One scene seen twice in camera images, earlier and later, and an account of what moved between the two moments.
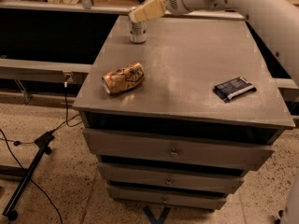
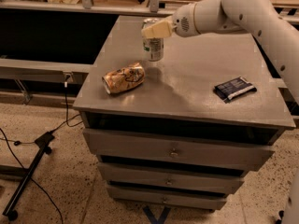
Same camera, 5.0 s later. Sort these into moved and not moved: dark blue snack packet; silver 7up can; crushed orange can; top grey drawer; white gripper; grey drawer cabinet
Moved: white gripper; silver 7up can
Not moved: dark blue snack packet; grey drawer cabinet; crushed orange can; top grey drawer
